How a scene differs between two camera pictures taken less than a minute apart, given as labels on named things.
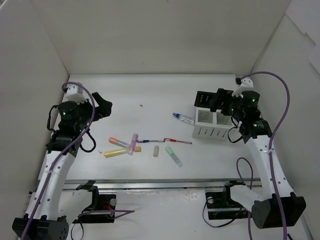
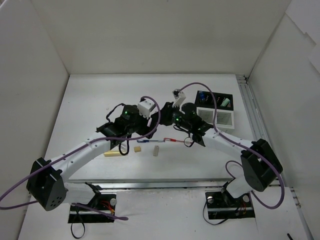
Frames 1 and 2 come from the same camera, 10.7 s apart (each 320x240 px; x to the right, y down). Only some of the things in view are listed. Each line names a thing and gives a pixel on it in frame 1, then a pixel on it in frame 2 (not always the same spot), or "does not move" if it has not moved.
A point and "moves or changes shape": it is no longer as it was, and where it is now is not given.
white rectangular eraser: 156,149 does not move
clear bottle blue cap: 184,118 moves or changes shape
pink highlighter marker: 134,141 -> 149,122
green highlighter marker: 173,156 moves or changes shape
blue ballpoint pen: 147,141 does not move
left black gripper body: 97,108 -> 145,124
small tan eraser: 137,149 does not move
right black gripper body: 217,100 -> 167,110
